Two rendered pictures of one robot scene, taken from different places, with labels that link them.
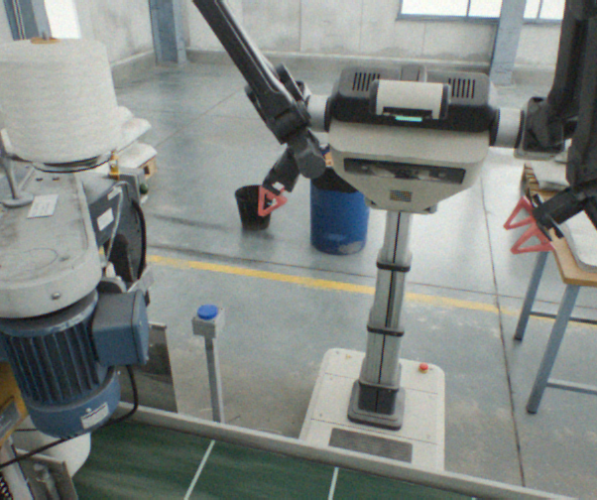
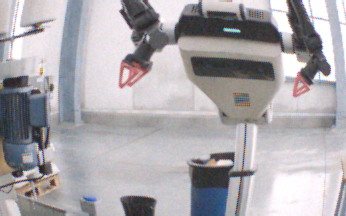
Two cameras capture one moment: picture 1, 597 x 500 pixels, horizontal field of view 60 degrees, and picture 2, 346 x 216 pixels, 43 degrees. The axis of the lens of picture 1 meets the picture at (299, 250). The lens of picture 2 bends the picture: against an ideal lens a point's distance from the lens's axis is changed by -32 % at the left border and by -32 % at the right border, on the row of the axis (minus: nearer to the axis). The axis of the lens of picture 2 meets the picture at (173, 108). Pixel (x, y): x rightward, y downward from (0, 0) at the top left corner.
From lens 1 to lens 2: 0.83 m
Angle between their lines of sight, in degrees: 25
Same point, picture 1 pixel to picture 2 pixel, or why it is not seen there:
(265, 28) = (156, 87)
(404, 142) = (232, 45)
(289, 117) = (144, 15)
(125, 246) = not seen: hidden behind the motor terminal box
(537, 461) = not seen: outside the picture
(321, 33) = not seen: hidden behind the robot
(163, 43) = (64, 105)
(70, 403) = (18, 144)
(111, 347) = (35, 111)
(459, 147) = (265, 49)
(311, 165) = (158, 38)
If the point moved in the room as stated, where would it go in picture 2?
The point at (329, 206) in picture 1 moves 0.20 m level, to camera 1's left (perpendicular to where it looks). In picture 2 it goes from (207, 201) to (178, 203)
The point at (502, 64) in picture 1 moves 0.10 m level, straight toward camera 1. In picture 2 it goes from (341, 113) to (340, 114)
